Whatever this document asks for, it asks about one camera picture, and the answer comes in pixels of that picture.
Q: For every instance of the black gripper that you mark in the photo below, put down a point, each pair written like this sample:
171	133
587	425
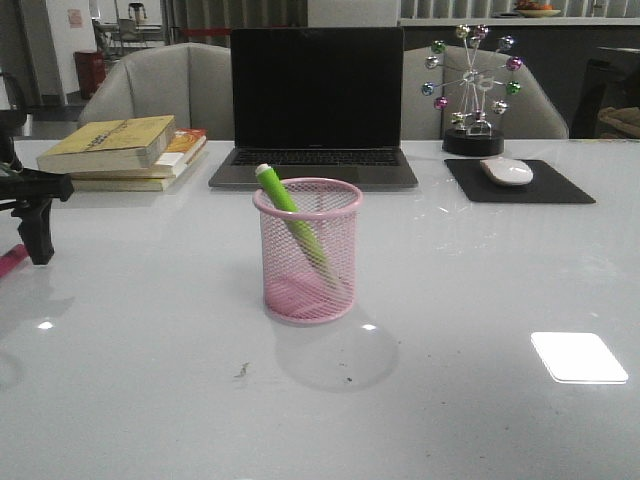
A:
28	192

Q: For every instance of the red trash bin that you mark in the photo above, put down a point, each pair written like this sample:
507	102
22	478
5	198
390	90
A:
91	72

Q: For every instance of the white computer mouse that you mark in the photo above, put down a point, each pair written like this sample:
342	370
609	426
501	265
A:
507	171

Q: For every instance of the orange middle book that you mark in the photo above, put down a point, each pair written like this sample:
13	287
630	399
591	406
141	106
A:
186	145

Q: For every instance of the black mouse pad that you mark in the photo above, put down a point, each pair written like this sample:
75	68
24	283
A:
548	186

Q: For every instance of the fruit bowl on counter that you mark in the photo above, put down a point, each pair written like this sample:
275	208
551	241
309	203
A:
535	9

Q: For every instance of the yellow top book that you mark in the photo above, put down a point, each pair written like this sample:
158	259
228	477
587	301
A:
111	145

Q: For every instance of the pink mesh pen holder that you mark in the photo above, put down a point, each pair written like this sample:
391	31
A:
292	290

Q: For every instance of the grey laptop computer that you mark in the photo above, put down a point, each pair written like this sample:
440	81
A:
317	102

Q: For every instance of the green marker pen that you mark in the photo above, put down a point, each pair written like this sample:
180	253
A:
300	229

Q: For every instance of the cream bottom book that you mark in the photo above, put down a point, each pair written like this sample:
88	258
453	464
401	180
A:
134	184

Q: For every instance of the pink marker pen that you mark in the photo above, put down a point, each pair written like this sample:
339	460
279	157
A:
11	259

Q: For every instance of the ferris wheel desk ornament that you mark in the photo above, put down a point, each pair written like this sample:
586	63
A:
475	91

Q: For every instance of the grey left armchair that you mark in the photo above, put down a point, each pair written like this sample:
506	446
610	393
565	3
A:
191	81

